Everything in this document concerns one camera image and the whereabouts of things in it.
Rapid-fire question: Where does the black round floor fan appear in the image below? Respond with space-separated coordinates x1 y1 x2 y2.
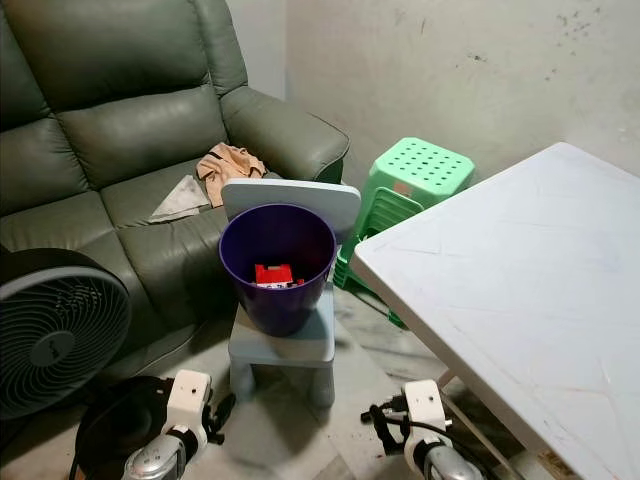
0 247 176 480

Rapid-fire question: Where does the purple rubbish bin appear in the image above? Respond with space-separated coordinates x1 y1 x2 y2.
219 204 337 337

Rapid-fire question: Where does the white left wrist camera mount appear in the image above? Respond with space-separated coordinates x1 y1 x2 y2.
168 370 213 441

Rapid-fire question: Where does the red and tan cardboard package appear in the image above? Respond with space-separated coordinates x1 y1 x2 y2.
254 263 306 289

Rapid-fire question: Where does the dark green leather sofa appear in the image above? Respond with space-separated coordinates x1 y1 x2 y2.
0 0 351 353

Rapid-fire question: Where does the white grey folded cloth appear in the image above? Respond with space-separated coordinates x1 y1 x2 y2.
148 176 209 223

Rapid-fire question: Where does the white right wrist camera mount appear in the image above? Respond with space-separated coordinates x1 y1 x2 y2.
402 380 448 451

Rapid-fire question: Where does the beige crumpled cloth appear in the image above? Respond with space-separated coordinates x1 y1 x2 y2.
196 143 267 208

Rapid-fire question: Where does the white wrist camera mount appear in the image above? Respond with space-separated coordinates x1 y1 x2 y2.
402 380 448 451
168 370 213 441

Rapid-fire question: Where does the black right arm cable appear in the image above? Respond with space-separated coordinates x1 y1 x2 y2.
385 405 511 480

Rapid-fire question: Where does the green plastic stool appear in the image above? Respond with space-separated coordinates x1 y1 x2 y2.
333 137 476 328

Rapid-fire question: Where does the white folding table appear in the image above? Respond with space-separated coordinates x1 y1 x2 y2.
350 142 640 480

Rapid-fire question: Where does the light blue small chair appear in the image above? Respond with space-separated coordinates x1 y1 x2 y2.
222 178 362 409

